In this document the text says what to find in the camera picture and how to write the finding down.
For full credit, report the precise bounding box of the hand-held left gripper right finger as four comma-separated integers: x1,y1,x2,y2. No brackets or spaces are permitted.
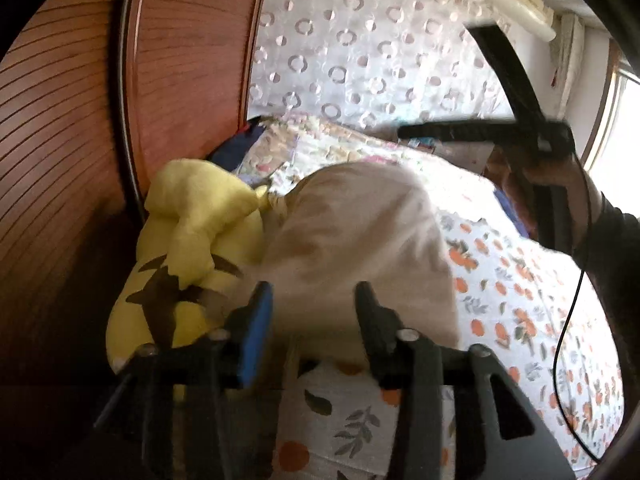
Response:
354,281,576,480

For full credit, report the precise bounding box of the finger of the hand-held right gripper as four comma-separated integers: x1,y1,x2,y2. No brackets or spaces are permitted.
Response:
397,119,518,143
465,22,543,123

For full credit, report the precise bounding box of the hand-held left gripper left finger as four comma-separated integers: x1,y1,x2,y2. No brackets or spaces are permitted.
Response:
92,281,275,480

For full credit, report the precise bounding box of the pink printed t-shirt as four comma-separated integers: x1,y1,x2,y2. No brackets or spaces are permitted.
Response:
260,160,461,361

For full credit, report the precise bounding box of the person's right forearm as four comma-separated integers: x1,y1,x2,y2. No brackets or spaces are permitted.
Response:
572,192,640,321

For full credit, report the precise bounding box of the person's right hand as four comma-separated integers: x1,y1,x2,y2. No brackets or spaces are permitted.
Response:
540,157,603,253

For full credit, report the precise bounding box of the bundled window curtain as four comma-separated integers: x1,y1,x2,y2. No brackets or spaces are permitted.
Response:
547,12,586,116

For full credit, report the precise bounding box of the window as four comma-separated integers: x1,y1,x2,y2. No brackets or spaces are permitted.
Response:
582,40,640,181

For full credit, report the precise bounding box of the circle patterned sheer curtain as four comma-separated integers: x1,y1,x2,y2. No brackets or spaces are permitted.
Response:
247,0,516,133

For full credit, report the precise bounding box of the orange fruit print bedsheet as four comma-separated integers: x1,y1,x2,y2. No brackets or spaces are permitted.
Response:
270,157,626,480

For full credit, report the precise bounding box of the yellow plush toy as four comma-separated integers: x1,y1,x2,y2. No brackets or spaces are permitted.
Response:
107,159,271,373

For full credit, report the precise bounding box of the floral quilt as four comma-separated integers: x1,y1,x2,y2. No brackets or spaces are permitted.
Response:
232,112,496,191

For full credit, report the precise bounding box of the wooden wardrobe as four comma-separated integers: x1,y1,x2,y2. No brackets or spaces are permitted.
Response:
0,0,273,480

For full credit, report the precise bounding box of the wall air conditioner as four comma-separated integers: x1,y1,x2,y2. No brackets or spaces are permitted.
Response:
475,0,558,41

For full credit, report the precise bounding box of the black cable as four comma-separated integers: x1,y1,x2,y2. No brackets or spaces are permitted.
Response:
552,157,603,463

